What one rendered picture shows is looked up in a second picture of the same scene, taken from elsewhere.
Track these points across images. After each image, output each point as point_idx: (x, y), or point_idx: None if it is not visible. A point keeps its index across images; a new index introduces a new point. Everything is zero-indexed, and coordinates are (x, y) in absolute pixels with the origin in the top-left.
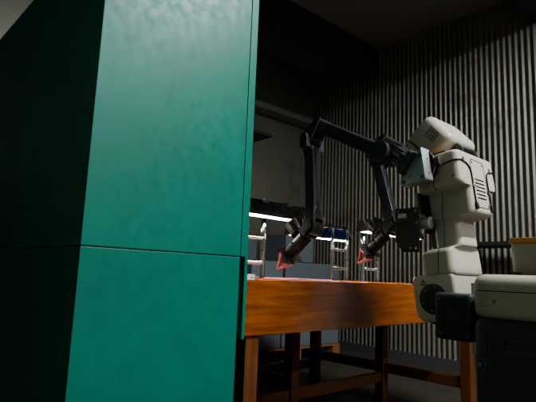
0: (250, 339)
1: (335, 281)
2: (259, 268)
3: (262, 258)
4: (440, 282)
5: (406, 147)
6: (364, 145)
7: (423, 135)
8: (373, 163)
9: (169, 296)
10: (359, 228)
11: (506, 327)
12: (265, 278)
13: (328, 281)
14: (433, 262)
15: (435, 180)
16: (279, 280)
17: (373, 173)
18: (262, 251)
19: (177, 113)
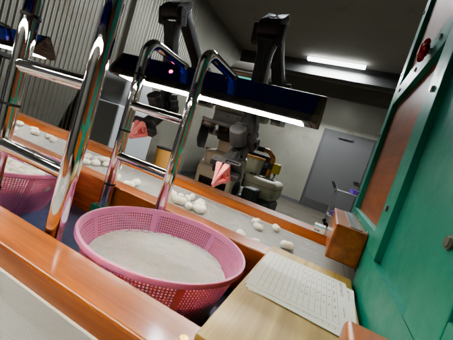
0: None
1: (177, 177)
2: (116, 167)
3: (125, 147)
4: (240, 179)
5: (196, 34)
6: (284, 81)
7: (267, 80)
8: (176, 29)
9: None
10: (42, 51)
11: (272, 205)
12: (140, 190)
13: (207, 186)
14: (242, 167)
15: (265, 119)
16: (259, 210)
17: (172, 40)
18: (129, 134)
19: None
